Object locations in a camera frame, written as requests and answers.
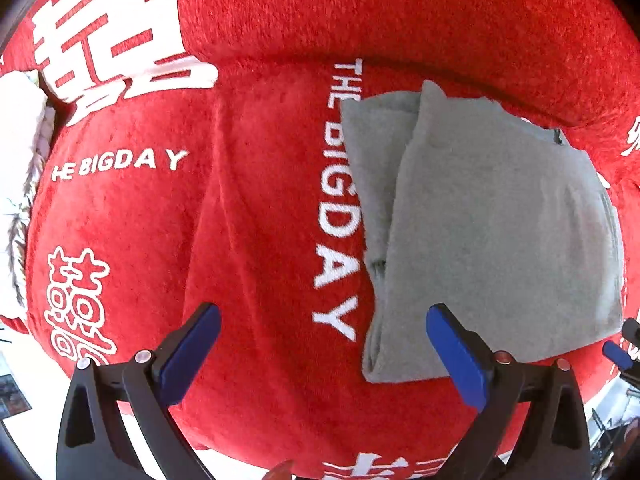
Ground red printed blanket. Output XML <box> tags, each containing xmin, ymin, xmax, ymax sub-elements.
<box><xmin>0</xmin><ymin>0</ymin><xmax>640</xmax><ymax>480</ymax></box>

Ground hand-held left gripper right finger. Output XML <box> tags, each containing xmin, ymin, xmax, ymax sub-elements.
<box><xmin>425</xmin><ymin>302</ymin><xmax>593</xmax><ymax>480</ymax></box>

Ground white cloth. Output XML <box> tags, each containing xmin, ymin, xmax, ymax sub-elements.
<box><xmin>0</xmin><ymin>70</ymin><xmax>48</xmax><ymax>321</ymax></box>

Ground grey shirt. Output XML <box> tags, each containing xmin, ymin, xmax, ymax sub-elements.
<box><xmin>339</xmin><ymin>79</ymin><xmax>626</xmax><ymax>385</ymax></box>

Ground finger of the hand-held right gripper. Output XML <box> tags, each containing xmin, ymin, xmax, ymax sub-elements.
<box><xmin>621</xmin><ymin>317</ymin><xmax>640</xmax><ymax>350</ymax></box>
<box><xmin>602</xmin><ymin>340</ymin><xmax>640</xmax><ymax>387</ymax></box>

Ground dark clutter pile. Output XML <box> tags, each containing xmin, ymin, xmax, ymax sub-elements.
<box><xmin>587</xmin><ymin>400</ymin><xmax>638</xmax><ymax>480</ymax></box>

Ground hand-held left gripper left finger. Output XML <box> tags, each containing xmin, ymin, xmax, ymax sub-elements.
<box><xmin>55</xmin><ymin>302</ymin><xmax>222</xmax><ymax>480</ymax></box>

